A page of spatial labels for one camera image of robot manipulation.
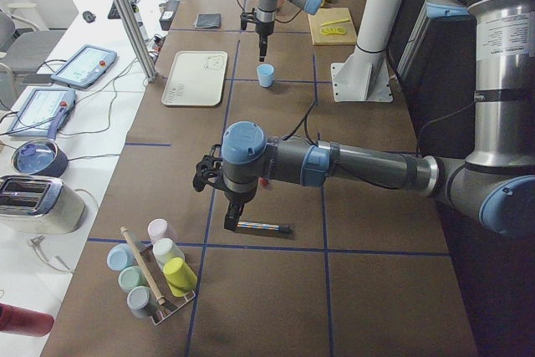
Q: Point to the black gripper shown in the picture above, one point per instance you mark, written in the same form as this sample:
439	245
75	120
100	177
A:
235	197
263	30

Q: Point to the light blue upturned cup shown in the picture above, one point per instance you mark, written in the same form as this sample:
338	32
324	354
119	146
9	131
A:
120	257

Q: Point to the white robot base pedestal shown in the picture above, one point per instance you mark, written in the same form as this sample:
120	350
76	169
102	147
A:
364	77

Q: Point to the black computer mouse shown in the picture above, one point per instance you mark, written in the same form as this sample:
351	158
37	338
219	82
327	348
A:
88	16

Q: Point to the yellow-green upturned cup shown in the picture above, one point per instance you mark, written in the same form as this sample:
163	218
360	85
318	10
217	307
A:
179	276

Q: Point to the upper teach pendant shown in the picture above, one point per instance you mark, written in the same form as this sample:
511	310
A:
85	67

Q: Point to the lemon slices row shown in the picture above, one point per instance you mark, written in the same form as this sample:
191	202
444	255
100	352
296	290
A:
330	31

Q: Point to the white wire cup rack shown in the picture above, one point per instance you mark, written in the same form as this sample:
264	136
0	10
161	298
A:
172	303

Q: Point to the light blue plastic cup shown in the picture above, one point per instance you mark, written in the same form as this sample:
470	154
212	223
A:
265	75

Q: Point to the blue saucepan with lid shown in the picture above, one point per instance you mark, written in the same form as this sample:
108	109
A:
41	157

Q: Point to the bamboo cutting board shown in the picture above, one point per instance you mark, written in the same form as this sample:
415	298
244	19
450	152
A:
332	26

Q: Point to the red bottle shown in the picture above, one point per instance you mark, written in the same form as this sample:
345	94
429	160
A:
16	320

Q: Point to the cream bear serving tray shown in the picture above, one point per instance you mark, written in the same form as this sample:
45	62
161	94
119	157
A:
196	79

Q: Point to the mint green upturned cup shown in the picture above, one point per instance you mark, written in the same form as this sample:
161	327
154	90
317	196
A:
131	277

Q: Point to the yellow plastic knife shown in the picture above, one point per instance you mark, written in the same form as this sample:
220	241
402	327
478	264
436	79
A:
336	21

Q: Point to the white upturned cup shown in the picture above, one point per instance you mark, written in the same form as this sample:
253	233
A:
164	250

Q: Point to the wooden rack handle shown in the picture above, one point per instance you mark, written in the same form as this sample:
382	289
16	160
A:
160	298

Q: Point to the white toaster appliance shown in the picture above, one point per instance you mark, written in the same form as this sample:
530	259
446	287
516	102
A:
39	204

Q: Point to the teach pendant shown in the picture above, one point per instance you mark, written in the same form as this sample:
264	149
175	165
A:
85	67
39	110

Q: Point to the lower teach pendant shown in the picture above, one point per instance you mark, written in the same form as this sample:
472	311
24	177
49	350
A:
39	110

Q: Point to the pale pink upturned cup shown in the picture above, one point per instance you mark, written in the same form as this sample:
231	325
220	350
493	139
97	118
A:
160	228

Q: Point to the grey-green upturned cup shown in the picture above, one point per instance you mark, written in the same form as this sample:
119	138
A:
141	302

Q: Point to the aluminium frame post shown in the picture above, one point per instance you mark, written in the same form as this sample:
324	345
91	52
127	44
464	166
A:
135	37

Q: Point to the grey folded cloth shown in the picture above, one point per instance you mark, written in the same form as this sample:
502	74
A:
208	21

